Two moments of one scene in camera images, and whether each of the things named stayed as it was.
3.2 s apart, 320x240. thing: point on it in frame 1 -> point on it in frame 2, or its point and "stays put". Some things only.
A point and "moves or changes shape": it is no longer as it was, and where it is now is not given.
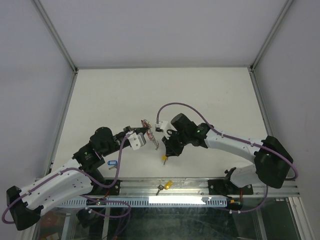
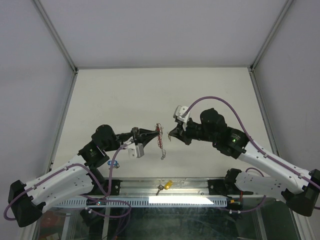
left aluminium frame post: x=56 y=36 stays put
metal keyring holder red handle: x=151 y=137 moves or changes shape
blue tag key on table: x=112 y=162 stays put
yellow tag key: x=164 y=157 moves or changes shape
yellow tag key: x=166 y=186 stays put
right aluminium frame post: x=255 y=62 stays put
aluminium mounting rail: x=194 y=187 stays put
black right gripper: x=170 y=149 -> x=179 y=133
